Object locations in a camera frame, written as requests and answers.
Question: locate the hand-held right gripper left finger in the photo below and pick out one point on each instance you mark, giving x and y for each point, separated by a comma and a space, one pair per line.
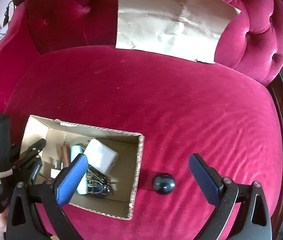
72, 180

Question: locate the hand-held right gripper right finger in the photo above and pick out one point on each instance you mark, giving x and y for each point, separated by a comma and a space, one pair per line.
204, 180

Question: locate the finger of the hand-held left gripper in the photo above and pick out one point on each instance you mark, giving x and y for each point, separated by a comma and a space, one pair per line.
32, 151

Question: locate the small white charger plug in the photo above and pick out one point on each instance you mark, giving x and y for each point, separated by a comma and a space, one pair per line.
55, 173

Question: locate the brown lipstick tube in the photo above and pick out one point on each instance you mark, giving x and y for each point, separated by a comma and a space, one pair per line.
65, 155

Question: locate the white cylindrical tube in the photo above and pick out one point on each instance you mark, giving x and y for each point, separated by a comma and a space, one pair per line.
77, 152

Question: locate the blue key fob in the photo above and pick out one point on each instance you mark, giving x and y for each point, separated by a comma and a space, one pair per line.
99, 189

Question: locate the large white charger plug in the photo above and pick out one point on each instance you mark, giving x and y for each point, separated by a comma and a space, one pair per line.
101, 157

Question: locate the dark glossy ball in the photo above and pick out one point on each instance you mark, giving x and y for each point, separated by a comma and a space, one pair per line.
163, 183

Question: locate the cardboard box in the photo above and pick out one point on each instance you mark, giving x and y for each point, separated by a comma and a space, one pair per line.
125, 155

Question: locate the red velvet tufted sofa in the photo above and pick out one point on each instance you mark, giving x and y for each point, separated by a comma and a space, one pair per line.
181, 105

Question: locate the black power adapter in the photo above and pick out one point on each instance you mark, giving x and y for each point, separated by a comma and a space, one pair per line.
7, 13

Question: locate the creased brown paper sheet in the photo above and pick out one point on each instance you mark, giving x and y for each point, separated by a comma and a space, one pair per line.
169, 25

